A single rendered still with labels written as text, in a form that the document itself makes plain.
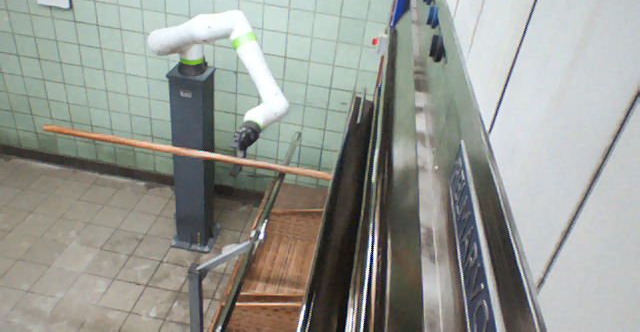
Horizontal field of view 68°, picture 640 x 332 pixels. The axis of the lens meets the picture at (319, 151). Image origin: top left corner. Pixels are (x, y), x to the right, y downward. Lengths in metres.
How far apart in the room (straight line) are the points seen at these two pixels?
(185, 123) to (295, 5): 0.93
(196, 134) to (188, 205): 0.53
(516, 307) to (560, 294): 0.05
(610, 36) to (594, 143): 0.05
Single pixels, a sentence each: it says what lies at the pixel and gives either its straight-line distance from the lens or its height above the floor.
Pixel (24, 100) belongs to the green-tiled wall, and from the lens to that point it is 4.05.
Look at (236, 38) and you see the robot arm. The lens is 2.20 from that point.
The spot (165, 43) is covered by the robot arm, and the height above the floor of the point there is 1.43.
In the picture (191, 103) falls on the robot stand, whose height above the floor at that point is 1.05.
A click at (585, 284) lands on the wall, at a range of 0.21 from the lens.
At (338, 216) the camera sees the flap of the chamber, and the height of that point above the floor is 1.41.
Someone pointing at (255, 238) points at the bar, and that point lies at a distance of 1.61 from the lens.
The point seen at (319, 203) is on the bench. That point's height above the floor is 0.58.
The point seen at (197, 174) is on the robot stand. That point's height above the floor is 0.59.
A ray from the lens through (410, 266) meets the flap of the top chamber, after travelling 0.67.
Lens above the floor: 2.27
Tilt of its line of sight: 32 degrees down
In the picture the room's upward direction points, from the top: 8 degrees clockwise
